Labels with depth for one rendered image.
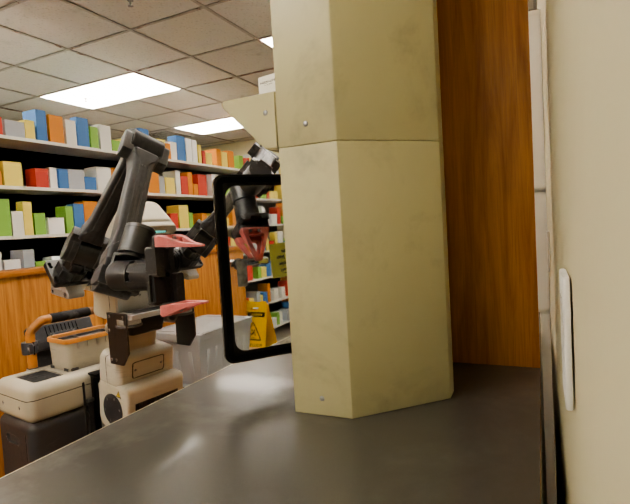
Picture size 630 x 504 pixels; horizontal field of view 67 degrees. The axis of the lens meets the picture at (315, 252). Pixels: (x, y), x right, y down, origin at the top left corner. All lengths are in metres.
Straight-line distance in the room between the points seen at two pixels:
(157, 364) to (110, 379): 0.15
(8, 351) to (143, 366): 1.21
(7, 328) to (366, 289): 2.21
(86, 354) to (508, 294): 1.45
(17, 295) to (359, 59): 2.28
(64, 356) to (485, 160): 1.52
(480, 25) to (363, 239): 0.58
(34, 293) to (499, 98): 2.39
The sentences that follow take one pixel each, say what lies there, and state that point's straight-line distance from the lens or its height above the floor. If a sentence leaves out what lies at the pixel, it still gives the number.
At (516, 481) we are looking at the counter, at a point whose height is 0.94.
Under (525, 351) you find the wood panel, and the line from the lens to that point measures 1.15.
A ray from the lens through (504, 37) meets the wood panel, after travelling 1.17.
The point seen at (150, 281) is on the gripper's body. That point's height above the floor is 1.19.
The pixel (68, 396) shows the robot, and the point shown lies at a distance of 1.89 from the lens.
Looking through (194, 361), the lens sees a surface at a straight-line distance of 3.10.
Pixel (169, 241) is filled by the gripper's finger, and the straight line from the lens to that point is 0.84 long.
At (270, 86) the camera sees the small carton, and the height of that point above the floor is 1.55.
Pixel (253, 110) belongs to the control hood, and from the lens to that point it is 0.89.
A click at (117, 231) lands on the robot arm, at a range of 1.06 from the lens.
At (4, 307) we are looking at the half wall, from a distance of 2.77.
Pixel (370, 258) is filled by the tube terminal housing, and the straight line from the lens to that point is 0.82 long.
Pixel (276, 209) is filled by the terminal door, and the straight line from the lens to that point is 1.05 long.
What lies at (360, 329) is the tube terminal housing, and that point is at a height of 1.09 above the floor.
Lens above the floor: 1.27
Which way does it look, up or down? 3 degrees down
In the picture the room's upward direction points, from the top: 3 degrees counter-clockwise
